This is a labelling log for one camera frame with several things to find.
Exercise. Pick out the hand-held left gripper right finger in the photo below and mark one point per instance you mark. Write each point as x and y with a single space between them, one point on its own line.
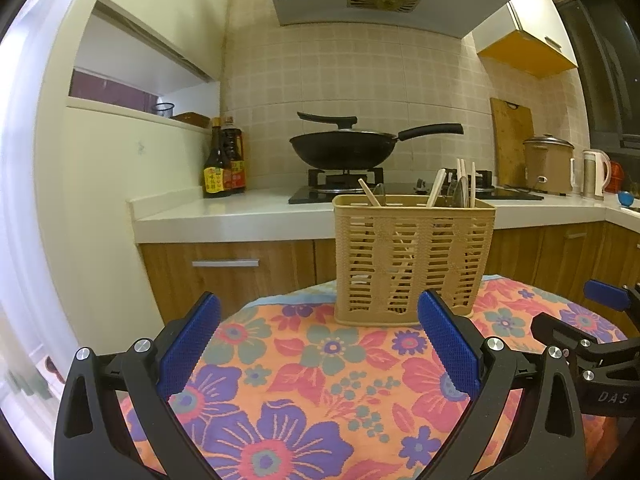
450 350

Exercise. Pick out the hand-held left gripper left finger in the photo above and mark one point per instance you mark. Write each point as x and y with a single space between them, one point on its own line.
190 350

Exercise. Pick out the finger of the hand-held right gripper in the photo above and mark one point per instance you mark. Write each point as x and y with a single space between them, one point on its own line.
605 294
555 332

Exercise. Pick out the beige plastic utensil basket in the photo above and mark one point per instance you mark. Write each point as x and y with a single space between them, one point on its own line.
400 240

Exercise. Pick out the metal spoon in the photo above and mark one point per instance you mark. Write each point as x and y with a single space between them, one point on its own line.
460 192
380 195

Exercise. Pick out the wooden chopstick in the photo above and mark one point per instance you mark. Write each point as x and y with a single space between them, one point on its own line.
458 167
367 192
473 185
436 187
464 167

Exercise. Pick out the wooden base cabinet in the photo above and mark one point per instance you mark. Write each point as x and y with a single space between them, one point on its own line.
225 290

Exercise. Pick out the blue bowl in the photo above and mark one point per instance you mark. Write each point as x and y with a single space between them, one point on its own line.
626 198

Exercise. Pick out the beige electric kettle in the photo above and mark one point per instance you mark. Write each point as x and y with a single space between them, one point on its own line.
594 175

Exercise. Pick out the red container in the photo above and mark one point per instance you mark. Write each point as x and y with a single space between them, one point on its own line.
618 175

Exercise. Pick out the floral tablecloth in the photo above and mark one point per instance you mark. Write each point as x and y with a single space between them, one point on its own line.
325 385

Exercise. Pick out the beige rice cooker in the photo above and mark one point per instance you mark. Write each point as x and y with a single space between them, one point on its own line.
547 165

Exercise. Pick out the black burner grate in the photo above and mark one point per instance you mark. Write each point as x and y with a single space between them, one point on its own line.
485 182
320 177

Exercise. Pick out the stove knob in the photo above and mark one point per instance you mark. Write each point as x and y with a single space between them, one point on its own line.
420 186

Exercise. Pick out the dark sauce bottle yellow label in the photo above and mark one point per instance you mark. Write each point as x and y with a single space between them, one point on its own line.
215 180

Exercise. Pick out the wooden cutting board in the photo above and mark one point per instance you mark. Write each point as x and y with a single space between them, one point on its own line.
510 145

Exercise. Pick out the dark sauce bottle red label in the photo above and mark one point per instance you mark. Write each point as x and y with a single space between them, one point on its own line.
236 170

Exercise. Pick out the black glass gas stove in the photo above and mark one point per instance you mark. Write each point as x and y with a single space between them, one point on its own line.
310 195

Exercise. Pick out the dark window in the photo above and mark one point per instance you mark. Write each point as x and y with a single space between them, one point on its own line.
610 70

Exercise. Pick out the black wok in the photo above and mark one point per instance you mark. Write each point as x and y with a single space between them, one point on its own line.
340 152

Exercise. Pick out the black mesh cup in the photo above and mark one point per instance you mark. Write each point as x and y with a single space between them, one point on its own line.
164 110

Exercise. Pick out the range hood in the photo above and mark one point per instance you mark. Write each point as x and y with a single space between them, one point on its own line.
350 0

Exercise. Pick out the wall cabinet yellow underside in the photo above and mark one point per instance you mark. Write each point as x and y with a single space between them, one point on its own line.
530 55

